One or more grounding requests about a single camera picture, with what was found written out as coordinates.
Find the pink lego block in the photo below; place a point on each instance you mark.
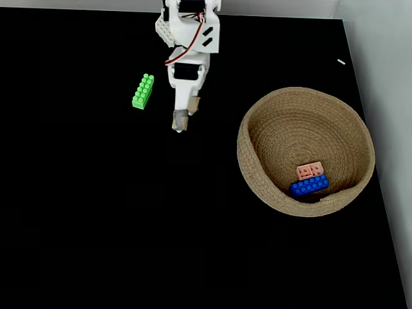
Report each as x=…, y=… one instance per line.
x=309, y=170

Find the green lego block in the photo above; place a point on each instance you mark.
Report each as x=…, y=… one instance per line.
x=143, y=91

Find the blue lego block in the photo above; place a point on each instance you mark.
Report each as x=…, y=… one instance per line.
x=309, y=186

